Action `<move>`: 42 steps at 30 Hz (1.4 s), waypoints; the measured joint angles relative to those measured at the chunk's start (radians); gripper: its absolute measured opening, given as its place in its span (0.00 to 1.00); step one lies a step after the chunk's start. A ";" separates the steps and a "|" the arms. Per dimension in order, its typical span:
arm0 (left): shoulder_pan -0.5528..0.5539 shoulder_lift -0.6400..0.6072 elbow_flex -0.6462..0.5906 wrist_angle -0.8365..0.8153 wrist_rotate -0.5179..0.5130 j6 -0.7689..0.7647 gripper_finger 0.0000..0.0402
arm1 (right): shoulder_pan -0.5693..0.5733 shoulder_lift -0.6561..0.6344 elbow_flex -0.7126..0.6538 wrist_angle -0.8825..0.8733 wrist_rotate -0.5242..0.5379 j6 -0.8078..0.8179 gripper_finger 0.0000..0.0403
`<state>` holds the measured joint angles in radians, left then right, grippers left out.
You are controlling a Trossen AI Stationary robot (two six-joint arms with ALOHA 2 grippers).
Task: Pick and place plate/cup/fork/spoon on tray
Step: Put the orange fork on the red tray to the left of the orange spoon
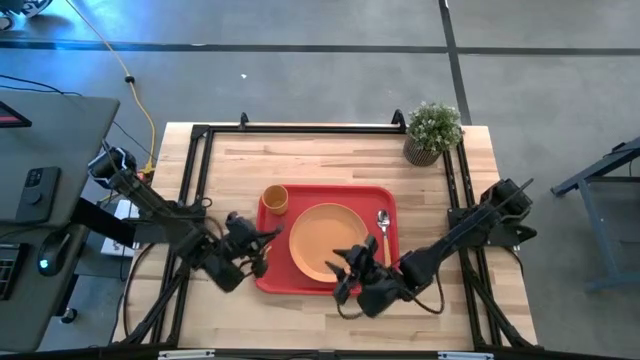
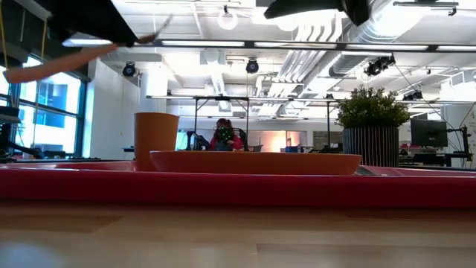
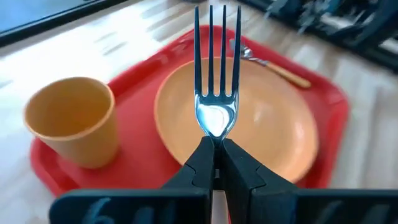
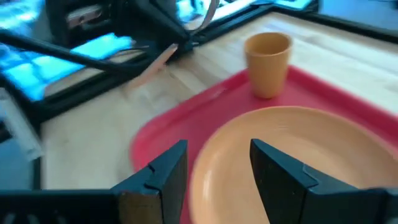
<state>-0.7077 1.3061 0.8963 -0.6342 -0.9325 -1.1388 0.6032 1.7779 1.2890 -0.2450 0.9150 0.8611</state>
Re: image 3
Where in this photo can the red plastic tray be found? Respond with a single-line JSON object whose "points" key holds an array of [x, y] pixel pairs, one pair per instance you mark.
{"points": [[140, 102]]}

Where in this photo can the orange plastic cup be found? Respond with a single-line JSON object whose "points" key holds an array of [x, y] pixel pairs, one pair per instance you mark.
{"points": [[71, 109]]}

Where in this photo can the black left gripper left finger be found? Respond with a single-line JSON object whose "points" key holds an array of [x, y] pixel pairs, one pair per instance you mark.
{"points": [[186, 199]]}

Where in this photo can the orange round plate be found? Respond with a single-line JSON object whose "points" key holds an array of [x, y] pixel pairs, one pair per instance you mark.
{"points": [[273, 124]]}

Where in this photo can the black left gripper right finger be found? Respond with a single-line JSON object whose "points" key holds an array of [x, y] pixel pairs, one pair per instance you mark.
{"points": [[255, 199]]}

